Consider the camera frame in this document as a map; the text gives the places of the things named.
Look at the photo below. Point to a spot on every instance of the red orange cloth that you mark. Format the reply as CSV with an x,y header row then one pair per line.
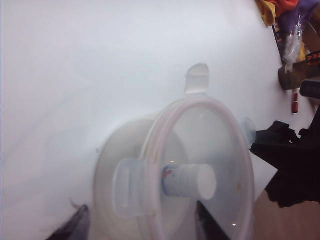
x,y
285,3

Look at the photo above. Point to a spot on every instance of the printed clear plastic bag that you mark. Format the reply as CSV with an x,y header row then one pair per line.
x,y
292,50

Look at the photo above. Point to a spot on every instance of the dark grey rounded block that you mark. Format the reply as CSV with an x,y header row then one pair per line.
x,y
311,90

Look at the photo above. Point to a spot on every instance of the brown wooden block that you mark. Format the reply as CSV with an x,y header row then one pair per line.
x,y
290,78

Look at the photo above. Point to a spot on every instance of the purple cloth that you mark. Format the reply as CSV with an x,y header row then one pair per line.
x,y
290,20

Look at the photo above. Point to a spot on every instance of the brown cardboard box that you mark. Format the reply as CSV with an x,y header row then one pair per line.
x,y
313,37

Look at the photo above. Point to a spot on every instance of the black printed box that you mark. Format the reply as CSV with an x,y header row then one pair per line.
x,y
277,37

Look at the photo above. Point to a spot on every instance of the round clear plastic box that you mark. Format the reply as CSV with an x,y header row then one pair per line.
x,y
112,150

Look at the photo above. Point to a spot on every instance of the small white medicine bottle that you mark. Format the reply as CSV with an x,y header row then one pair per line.
x,y
200,182

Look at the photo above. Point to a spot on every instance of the round clear lid with clips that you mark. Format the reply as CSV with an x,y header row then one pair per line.
x,y
220,140

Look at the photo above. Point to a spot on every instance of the red marker pen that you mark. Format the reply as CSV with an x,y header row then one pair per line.
x,y
295,103

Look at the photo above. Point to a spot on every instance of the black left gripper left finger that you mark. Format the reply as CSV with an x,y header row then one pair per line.
x,y
75,226

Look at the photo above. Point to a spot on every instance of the yellow cloth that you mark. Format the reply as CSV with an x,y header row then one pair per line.
x,y
266,15

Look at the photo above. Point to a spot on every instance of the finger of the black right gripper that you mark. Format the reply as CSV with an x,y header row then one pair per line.
x,y
277,145

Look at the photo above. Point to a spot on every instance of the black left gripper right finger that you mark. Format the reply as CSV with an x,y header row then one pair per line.
x,y
207,222

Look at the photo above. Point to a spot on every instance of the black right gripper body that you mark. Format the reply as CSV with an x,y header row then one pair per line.
x,y
300,175

